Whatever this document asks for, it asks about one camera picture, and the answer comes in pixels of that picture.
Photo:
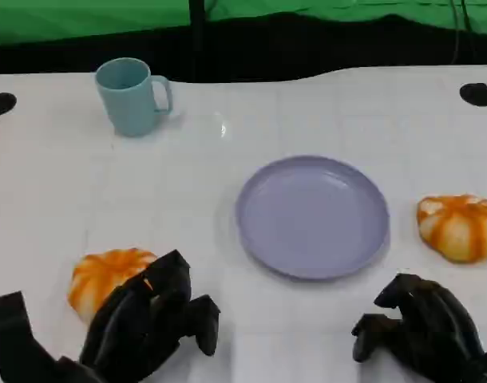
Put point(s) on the black pole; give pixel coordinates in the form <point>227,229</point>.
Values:
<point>197,24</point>

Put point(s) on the black backdrop cloth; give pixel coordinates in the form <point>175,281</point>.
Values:
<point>267,52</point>

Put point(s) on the green cloth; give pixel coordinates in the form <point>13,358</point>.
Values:
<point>88,16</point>

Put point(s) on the orange and white bread roll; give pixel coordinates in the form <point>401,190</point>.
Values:
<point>459,227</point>
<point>100,279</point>

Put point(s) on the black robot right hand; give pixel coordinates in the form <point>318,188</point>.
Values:
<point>431,331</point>

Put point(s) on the lilac plate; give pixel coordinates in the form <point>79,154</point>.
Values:
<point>311,217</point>

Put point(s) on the pale green mug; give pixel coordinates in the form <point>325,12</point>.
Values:
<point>127,99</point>

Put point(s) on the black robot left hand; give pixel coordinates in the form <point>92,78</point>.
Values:
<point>147,319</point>

